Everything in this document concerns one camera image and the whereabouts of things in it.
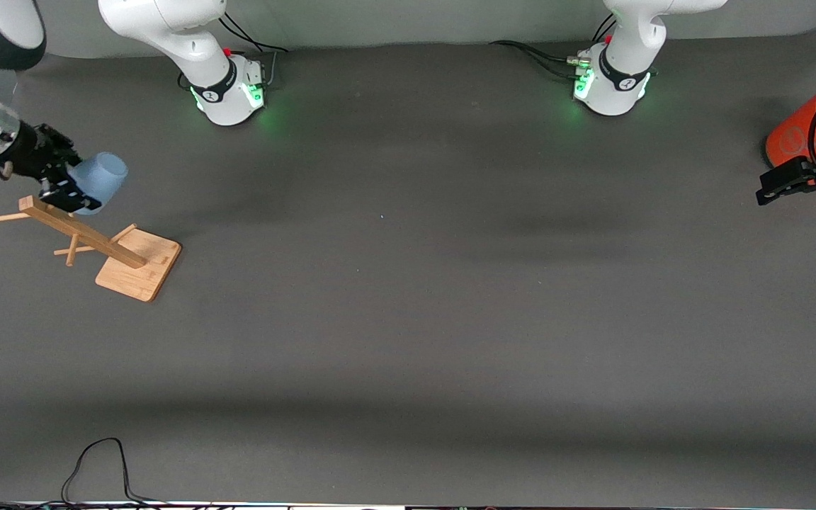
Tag wooden cup rack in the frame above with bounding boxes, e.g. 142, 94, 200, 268
0, 196, 182, 303

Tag thin black floor cable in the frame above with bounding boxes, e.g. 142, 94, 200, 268
61, 438, 168, 507

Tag orange cylindrical can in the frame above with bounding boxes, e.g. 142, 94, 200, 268
766, 71, 816, 171

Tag light blue cup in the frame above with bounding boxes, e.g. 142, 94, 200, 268
68, 152, 128, 215

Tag black arm base cables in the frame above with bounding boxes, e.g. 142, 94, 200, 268
220, 11, 288, 89
489, 14, 618, 82

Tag dark grey table mat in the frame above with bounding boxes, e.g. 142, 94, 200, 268
0, 25, 816, 507

